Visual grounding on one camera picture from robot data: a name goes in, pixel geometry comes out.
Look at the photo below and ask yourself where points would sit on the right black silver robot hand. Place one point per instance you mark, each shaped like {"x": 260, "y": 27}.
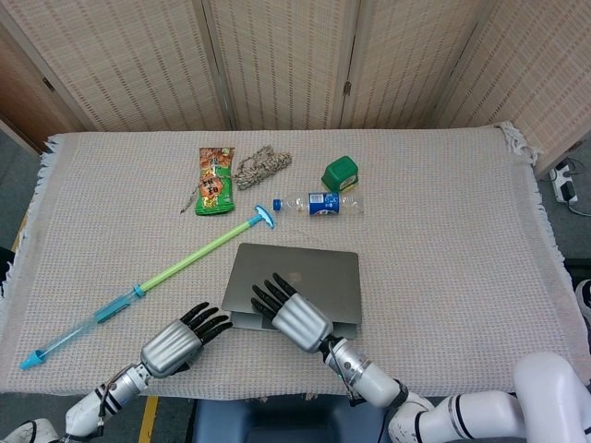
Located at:
{"x": 300, "y": 323}

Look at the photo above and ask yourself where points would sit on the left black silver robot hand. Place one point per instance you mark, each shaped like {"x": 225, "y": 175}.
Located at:
{"x": 171, "y": 348}

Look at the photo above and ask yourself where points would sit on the grey laptop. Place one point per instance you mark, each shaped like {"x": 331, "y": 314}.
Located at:
{"x": 323, "y": 281}

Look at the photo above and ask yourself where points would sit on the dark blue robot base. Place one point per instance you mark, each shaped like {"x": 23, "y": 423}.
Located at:
{"x": 277, "y": 422}

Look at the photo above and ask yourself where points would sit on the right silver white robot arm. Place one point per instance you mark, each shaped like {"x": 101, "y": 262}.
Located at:
{"x": 461, "y": 408}

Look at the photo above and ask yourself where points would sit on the green blue toy water pump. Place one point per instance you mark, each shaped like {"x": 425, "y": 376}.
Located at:
{"x": 194, "y": 257}

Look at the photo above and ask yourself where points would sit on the clear bottle with blue label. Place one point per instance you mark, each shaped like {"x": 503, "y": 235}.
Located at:
{"x": 325, "y": 204}

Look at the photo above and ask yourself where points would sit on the beige woven tablecloth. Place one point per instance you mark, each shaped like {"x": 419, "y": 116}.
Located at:
{"x": 438, "y": 258}

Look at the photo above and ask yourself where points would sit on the green plastic container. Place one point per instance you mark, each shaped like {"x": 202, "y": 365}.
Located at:
{"x": 341, "y": 174}

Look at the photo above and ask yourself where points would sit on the green orange snack bag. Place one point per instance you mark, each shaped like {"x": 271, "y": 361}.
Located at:
{"x": 213, "y": 184}

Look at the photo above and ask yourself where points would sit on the woven folding screen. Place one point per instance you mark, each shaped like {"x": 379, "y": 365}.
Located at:
{"x": 286, "y": 64}

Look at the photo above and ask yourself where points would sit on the white power strip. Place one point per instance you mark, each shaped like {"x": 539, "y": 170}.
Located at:
{"x": 564, "y": 182}

